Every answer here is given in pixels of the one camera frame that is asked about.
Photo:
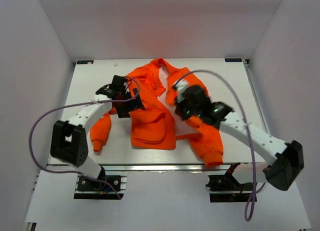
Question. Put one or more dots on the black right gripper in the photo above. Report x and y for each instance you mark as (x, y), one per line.
(179, 108)

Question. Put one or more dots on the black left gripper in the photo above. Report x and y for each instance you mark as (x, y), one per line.
(134, 105)

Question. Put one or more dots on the orange jacket with pink lining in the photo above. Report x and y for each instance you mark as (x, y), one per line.
(156, 126)

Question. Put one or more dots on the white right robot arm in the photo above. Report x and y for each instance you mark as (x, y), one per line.
(283, 161)

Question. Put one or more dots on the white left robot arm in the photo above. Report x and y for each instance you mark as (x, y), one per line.
(69, 137)

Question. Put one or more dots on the right blue table label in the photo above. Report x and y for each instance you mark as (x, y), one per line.
(233, 60)

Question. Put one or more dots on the blue table label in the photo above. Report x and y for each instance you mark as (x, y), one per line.
(233, 60)
(85, 62)

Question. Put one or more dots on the left blue table label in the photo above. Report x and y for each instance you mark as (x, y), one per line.
(85, 62)

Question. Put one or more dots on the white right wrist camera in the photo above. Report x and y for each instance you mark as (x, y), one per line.
(180, 86)

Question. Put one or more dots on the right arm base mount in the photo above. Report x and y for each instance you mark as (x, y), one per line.
(224, 188)

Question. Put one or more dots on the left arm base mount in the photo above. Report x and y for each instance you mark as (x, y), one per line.
(86, 189)

